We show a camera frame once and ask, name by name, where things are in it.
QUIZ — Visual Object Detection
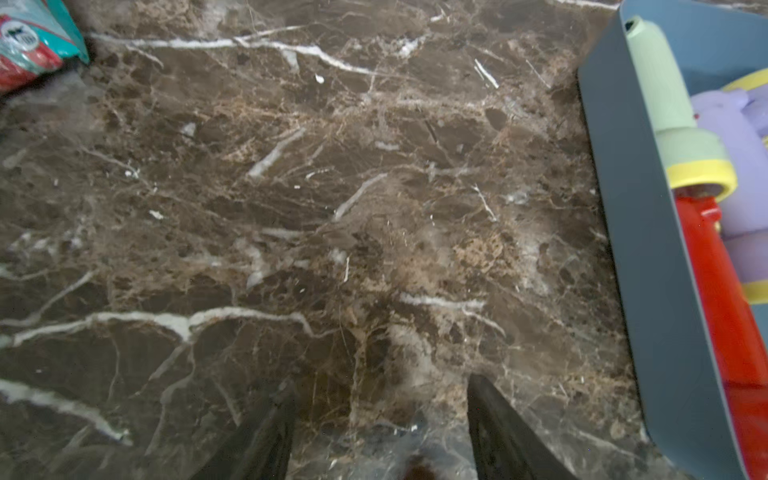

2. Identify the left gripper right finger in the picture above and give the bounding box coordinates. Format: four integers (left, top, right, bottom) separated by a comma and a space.
467, 374, 576, 480

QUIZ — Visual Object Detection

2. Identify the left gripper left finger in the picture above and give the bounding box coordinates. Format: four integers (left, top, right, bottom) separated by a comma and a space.
192, 380, 297, 480

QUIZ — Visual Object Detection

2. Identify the blue plastic storage box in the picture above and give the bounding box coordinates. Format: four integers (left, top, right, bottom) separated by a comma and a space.
578, 1, 767, 479

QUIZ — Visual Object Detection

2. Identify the light green flashlight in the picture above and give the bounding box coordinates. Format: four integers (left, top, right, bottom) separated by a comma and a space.
624, 16, 738, 201

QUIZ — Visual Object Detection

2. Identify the red flashlight white logo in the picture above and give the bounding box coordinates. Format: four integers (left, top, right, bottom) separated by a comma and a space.
675, 197, 767, 479

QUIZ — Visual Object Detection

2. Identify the purple flashlight yellow head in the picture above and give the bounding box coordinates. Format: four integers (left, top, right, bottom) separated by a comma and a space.
724, 230, 768, 305
692, 69, 767, 238

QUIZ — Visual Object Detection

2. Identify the teal snack packet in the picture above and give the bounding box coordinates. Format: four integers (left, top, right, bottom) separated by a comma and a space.
1, 0, 90, 95

